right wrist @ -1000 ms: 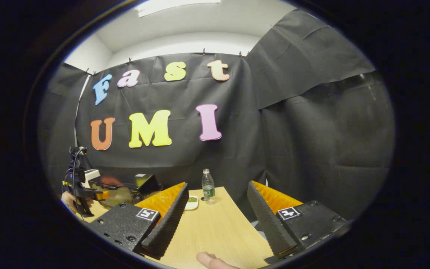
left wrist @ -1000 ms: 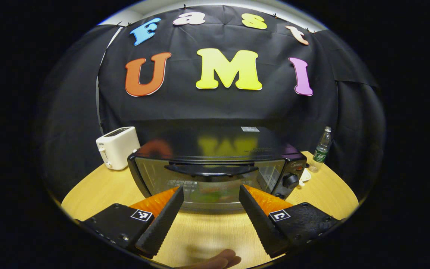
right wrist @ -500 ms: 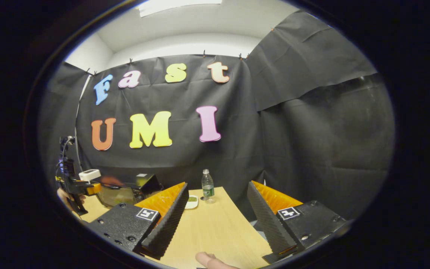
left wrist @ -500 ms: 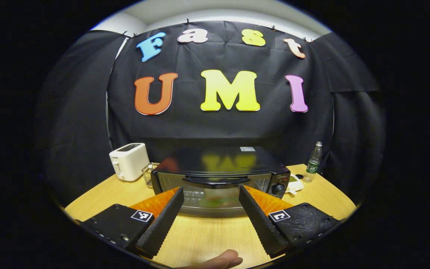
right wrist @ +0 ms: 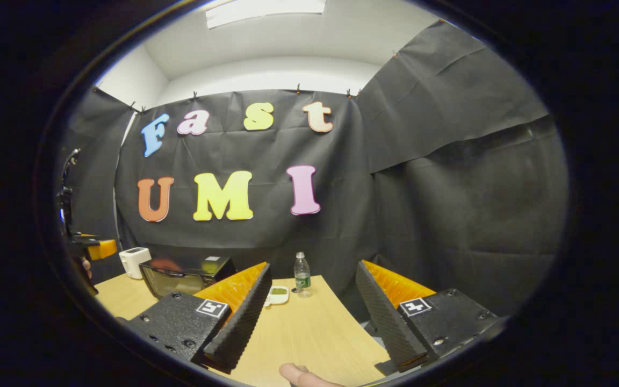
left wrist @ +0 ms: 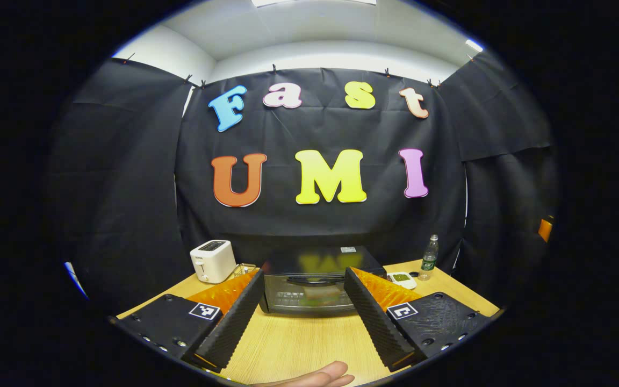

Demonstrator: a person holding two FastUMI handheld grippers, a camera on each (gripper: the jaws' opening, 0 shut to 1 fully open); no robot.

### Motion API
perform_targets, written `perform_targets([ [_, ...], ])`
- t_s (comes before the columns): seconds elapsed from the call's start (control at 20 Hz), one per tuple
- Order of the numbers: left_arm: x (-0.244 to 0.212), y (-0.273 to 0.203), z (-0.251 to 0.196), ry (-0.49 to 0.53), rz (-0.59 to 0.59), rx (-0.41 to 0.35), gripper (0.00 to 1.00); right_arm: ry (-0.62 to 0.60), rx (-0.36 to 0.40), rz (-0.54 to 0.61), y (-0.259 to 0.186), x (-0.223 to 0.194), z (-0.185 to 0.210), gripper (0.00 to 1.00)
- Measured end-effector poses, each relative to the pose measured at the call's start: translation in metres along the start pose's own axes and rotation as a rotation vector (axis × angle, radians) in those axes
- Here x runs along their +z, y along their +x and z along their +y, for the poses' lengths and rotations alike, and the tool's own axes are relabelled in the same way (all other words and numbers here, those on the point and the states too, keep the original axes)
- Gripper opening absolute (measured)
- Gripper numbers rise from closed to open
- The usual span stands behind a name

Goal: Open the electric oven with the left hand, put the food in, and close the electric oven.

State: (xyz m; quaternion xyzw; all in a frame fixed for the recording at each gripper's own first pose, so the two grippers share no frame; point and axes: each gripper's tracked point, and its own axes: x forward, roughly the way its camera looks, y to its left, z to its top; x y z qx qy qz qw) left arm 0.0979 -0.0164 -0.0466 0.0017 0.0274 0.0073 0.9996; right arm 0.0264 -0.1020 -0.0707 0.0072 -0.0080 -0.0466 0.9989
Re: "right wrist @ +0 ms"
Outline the large ceiling light panel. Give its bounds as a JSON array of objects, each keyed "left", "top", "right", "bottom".
[{"left": 205, "top": 0, "right": 326, "bottom": 29}]

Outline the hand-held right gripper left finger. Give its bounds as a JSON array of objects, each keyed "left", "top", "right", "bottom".
[{"left": 126, "top": 261, "right": 273, "bottom": 374}]

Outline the black electric oven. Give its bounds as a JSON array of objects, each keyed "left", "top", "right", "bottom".
[{"left": 139, "top": 256, "right": 236, "bottom": 299}]

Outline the small white dish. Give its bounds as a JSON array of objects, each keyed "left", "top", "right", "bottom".
[{"left": 264, "top": 285, "right": 290, "bottom": 307}]

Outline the white toaster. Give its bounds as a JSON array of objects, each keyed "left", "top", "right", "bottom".
[{"left": 119, "top": 247, "right": 152, "bottom": 280}]

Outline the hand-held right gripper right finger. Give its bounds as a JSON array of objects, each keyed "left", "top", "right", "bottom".
[{"left": 355, "top": 260, "right": 505, "bottom": 376}]

